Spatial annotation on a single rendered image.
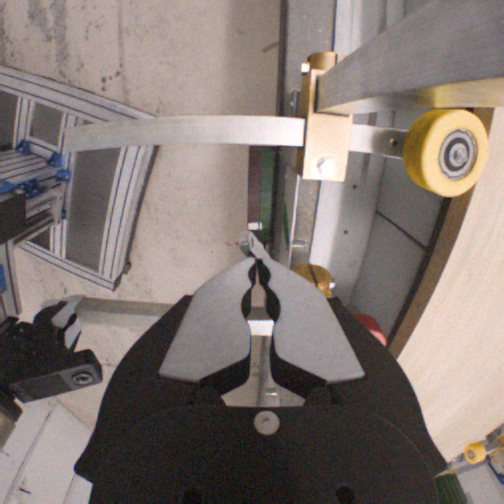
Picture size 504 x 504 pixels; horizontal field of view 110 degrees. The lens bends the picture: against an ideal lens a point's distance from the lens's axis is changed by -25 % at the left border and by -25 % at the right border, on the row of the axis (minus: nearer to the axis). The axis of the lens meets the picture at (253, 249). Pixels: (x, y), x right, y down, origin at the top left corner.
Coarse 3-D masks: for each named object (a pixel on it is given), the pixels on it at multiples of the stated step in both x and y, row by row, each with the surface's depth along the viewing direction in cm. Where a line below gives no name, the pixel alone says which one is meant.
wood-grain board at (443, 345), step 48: (480, 192) 19; (480, 240) 22; (432, 288) 25; (480, 288) 25; (432, 336) 29; (480, 336) 30; (432, 384) 36; (480, 384) 38; (432, 432) 50; (480, 432) 60
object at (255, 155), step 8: (256, 152) 36; (256, 160) 37; (256, 168) 37; (256, 176) 38; (256, 184) 39; (256, 192) 39; (256, 200) 40; (256, 208) 41; (256, 216) 41; (248, 224) 42; (256, 224) 42; (256, 232) 43
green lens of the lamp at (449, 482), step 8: (440, 480) 10; (448, 480) 10; (456, 480) 10; (440, 488) 10; (448, 488) 9; (456, 488) 9; (440, 496) 9; (448, 496) 9; (456, 496) 9; (464, 496) 9
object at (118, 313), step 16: (80, 304) 32; (96, 304) 32; (112, 304) 33; (128, 304) 33; (144, 304) 33; (160, 304) 34; (80, 320) 32; (96, 320) 32; (112, 320) 32; (128, 320) 32; (144, 320) 32; (256, 320) 32
